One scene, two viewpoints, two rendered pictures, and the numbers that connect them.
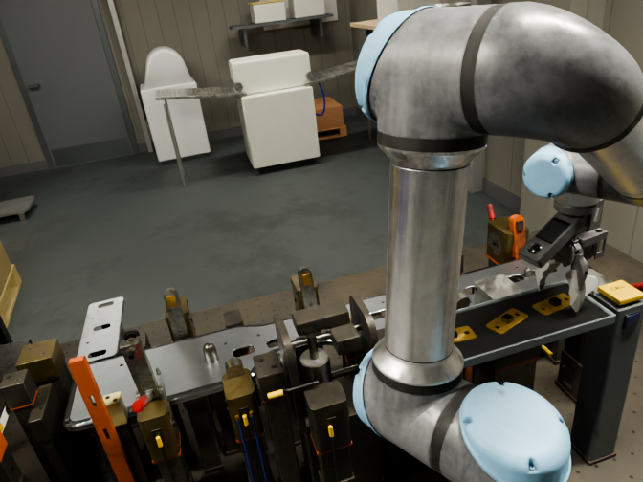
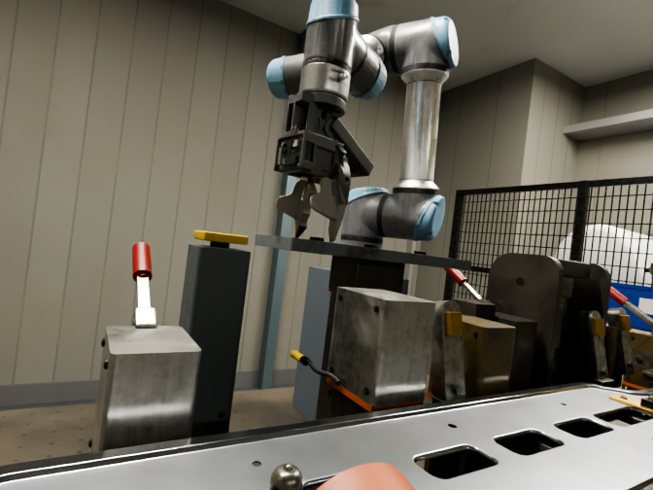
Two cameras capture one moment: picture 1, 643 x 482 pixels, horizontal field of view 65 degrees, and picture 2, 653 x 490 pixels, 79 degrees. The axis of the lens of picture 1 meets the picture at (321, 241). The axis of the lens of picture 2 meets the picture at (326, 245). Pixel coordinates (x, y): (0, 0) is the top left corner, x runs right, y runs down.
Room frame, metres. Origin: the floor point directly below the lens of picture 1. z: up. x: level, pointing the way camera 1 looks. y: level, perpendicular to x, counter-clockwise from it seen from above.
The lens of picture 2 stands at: (1.40, -0.62, 1.16)
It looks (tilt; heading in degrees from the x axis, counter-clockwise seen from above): 0 degrees down; 162
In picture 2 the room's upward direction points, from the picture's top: 7 degrees clockwise
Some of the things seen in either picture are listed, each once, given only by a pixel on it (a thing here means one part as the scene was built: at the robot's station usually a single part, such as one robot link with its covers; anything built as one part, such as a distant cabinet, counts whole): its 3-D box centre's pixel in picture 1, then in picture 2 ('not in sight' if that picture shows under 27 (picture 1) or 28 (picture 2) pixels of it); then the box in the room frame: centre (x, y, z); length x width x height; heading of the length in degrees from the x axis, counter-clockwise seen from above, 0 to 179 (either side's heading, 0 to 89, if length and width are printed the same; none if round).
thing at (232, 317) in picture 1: (241, 356); not in sight; (1.17, 0.27, 0.84); 0.10 x 0.05 x 0.29; 13
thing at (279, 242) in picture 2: (507, 323); (368, 253); (0.77, -0.33, 1.16); 0.37 x 0.14 x 0.02; 103
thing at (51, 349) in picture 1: (61, 405); not in sight; (1.01, 0.72, 0.88); 0.08 x 0.08 x 0.36; 13
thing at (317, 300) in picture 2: not in sight; (348, 344); (0.40, -0.19, 0.90); 0.20 x 0.20 x 0.40; 12
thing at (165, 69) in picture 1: (171, 104); not in sight; (6.34, 1.60, 0.65); 0.66 x 0.61 x 1.30; 102
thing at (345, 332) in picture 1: (334, 406); (535, 387); (0.83, 0.02, 0.94); 0.18 x 0.13 x 0.49; 103
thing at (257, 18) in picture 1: (267, 10); not in sight; (6.77, 0.31, 1.52); 0.40 x 0.33 x 0.23; 102
